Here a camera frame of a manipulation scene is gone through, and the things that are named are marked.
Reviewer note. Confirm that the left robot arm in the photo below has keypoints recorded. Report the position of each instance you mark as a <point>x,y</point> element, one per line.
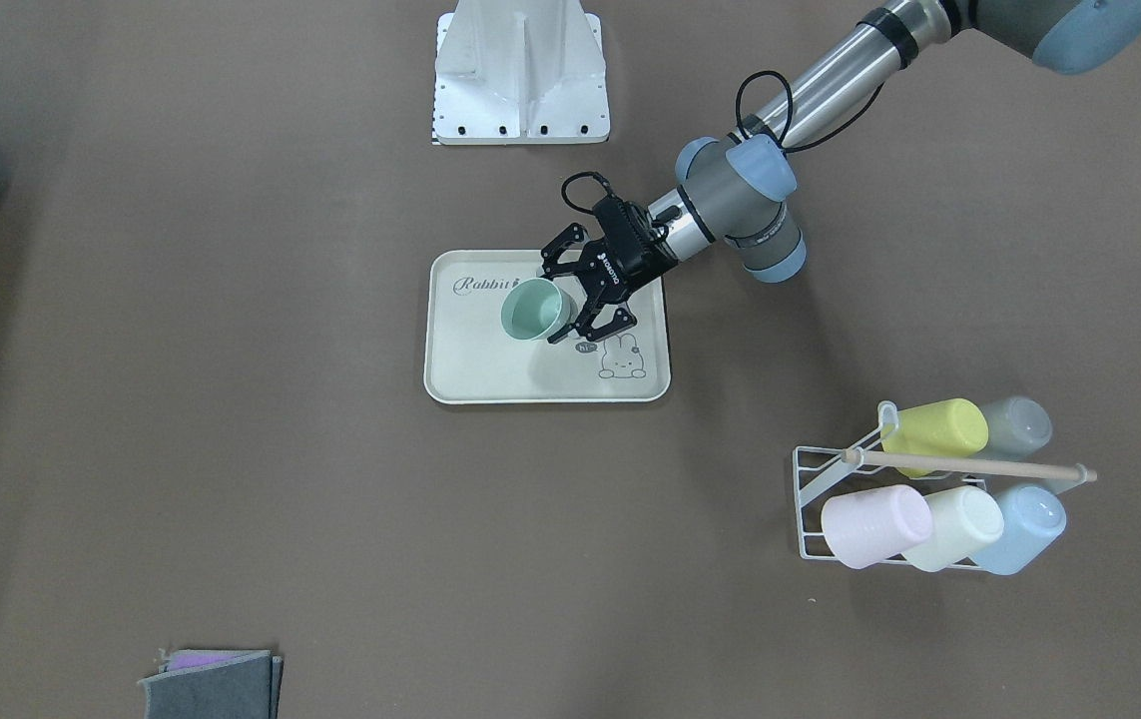
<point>735,189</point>

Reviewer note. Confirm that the cream rabbit tray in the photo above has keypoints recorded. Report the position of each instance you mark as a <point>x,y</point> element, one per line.
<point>469,359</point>

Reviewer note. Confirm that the green cup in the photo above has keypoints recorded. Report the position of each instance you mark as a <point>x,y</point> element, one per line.
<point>536,310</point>

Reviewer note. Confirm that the cream cup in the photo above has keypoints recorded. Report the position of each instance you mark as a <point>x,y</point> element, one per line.
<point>966,519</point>

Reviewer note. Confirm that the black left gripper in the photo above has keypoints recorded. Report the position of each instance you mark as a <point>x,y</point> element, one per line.
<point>627,266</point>

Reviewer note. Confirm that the grey cup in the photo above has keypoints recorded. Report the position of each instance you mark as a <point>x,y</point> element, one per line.
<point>1018,426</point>

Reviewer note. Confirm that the white wire cup rack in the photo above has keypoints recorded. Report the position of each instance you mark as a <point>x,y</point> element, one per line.
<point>819,473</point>

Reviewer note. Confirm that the pink cup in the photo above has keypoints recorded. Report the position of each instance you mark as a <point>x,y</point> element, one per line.
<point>875,524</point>

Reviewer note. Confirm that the yellow cup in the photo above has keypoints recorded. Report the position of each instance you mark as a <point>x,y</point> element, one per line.
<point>953,427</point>

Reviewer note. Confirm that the grey folded cloth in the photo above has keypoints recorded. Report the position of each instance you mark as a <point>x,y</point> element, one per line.
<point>215,683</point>

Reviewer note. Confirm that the blue cup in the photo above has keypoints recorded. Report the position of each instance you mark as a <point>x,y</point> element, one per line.
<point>1033,517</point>

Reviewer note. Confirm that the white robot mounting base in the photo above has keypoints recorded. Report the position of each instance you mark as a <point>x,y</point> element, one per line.
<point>519,73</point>

